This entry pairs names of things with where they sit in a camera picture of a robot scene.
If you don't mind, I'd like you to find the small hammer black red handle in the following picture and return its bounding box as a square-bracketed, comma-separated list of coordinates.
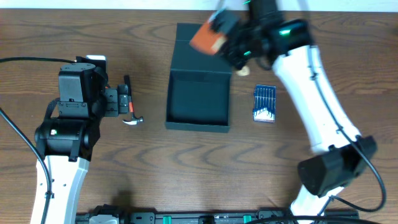
[123, 75, 144, 126]

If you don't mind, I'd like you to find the orange scraper wooden handle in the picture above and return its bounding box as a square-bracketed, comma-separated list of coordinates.
[188, 21, 251, 77]

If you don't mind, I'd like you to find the dark green gift box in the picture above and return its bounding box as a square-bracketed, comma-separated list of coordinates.
[165, 23, 232, 133]

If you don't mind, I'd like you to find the blue drill bit set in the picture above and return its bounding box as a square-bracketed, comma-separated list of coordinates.
[252, 85, 276, 123]

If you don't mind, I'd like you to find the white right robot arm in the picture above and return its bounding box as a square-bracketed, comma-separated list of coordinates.
[209, 1, 377, 223]

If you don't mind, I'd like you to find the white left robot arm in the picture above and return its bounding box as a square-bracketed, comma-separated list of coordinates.
[30, 55, 129, 223]

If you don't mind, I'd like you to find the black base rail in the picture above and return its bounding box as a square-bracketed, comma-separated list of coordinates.
[76, 204, 360, 224]

